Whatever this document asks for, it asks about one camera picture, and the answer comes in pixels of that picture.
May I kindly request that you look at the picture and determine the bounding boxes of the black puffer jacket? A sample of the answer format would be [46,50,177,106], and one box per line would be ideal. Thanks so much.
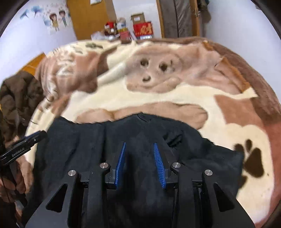
[22,113,244,227]

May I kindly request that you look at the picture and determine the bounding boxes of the person's left hand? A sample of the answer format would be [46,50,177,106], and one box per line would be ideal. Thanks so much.
[0,157,33,203]

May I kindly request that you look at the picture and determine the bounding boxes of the brown puffer coat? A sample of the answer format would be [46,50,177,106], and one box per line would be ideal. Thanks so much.
[1,71,44,143]

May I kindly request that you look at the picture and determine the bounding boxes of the brown cream plush blanket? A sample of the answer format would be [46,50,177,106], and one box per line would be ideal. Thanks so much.
[26,37,280,227]

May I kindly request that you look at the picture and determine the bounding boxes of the yellow wooden wardrobe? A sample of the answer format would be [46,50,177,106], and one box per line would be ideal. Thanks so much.
[67,0,117,40]

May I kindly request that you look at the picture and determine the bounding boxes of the santa hat plush toy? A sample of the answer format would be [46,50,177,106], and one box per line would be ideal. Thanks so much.
[104,21,119,36]

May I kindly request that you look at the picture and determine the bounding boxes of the red gift box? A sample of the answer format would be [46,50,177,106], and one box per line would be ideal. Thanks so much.
[133,21,154,39]

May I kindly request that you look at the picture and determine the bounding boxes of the small cardboard box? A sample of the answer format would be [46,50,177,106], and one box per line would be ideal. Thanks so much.
[130,12,146,25]

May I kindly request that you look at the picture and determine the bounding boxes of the wooden framed door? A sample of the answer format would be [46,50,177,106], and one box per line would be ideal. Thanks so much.
[156,0,201,38]

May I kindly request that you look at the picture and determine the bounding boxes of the cartoon couple wall sticker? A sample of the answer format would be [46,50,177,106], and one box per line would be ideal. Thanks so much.
[19,1,73,34]

